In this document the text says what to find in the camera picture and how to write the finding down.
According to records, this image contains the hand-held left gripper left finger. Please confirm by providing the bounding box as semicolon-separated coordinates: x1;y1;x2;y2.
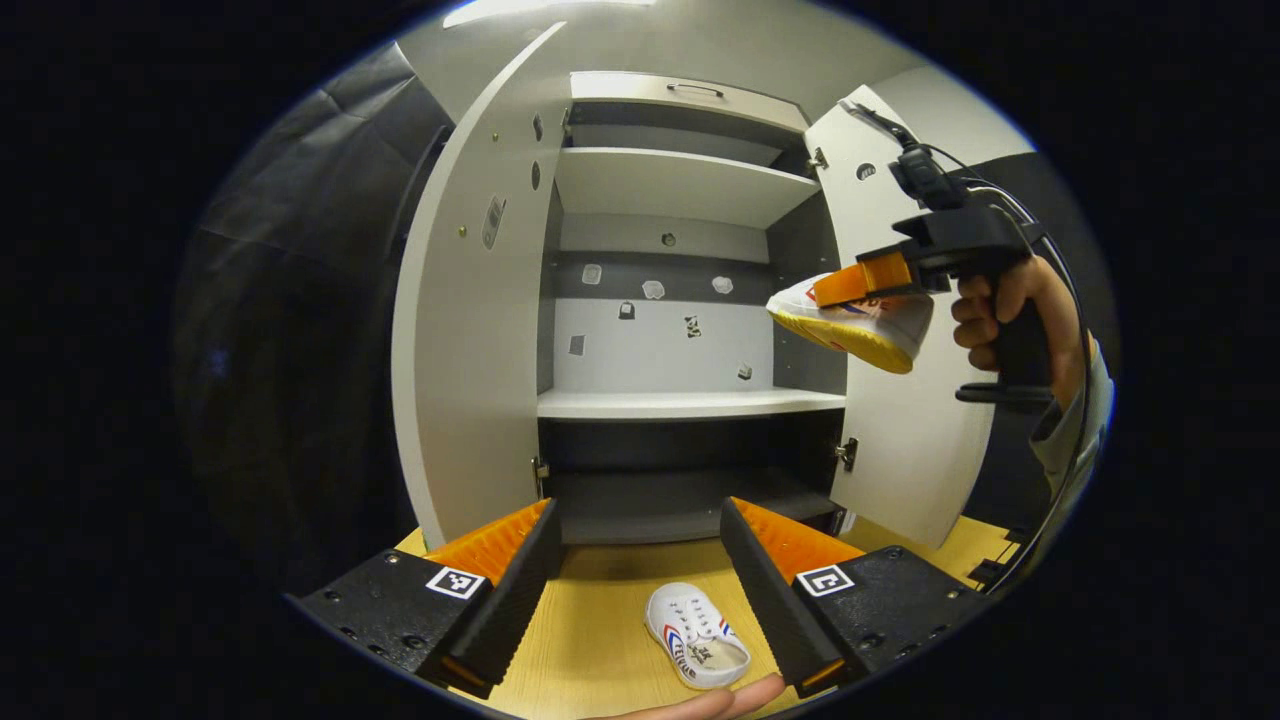
290;497;563;701

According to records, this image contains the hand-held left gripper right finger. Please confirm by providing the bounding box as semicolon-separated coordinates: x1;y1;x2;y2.
720;496;991;699

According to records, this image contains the white canvas shoe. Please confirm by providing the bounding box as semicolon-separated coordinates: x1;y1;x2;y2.
645;583;753;691
766;272;936;376

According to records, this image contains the white cabinet door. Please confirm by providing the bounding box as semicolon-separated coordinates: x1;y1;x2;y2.
805;85;1001;549
392;22;569;549

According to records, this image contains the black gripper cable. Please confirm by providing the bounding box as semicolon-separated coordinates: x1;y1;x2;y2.
838;98;1096;596

